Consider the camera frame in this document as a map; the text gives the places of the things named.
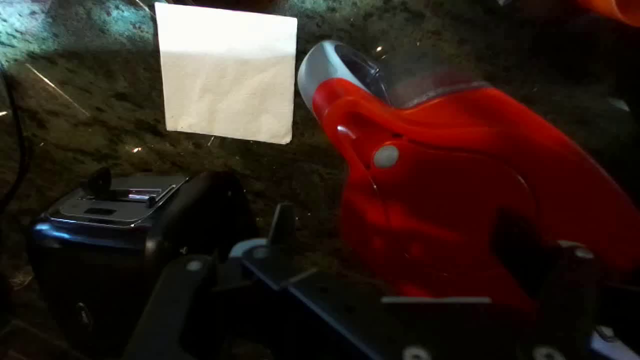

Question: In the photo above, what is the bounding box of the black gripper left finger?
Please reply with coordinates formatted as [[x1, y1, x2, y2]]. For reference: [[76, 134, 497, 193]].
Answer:
[[122, 256, 226, 360]]

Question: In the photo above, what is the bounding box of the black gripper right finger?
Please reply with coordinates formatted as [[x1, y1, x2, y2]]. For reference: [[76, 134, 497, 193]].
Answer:
[[532, 239, 598, 360]]

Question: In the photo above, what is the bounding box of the black and silver toaster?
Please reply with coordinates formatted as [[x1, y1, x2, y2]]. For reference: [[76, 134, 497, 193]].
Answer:
[[27, 166, 259, 360]]

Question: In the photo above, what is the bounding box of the red lidded clear pitcher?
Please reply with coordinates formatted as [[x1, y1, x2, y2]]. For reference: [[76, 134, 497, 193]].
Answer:
[[295, 39, 640, 316]]

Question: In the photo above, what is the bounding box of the white paper napkin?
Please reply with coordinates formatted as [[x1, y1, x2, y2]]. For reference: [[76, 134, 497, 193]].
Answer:
[[154, 0, 300, 146]]

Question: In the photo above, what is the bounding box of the orange plastic cup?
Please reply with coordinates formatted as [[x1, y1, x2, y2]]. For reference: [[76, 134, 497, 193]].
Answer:
[[576, 0, 640, 28]]

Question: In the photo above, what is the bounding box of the black power cord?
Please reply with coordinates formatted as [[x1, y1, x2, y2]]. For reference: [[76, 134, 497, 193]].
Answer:
[[0, 71, 33, 216]]

